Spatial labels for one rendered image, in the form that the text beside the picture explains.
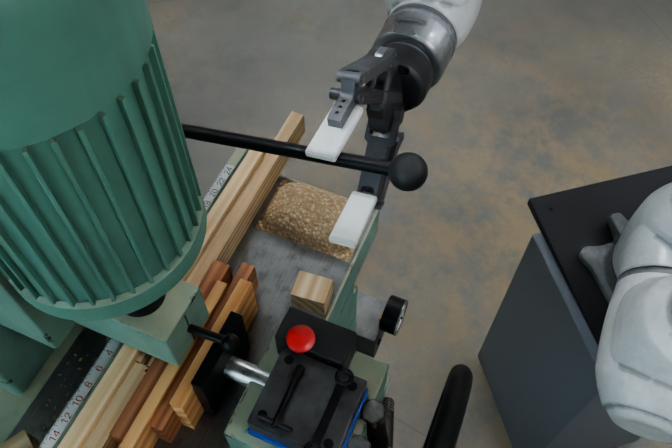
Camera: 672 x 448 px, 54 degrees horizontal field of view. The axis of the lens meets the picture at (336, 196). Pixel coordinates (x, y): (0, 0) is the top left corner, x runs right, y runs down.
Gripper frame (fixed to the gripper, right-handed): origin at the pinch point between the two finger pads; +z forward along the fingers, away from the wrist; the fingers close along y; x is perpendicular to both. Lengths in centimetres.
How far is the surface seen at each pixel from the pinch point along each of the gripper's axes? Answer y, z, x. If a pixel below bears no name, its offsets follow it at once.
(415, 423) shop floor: -113, -18, -5
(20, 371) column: -22.3, 22.7, -38.3
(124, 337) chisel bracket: -10.4, 17.5, -19.3
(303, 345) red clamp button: -10.3, 11.9, -0.2
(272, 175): -17.4, -13.1, -18.3
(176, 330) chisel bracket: -7.9, 15.7, -12.6
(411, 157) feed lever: 8.0, -0.2, 8.4
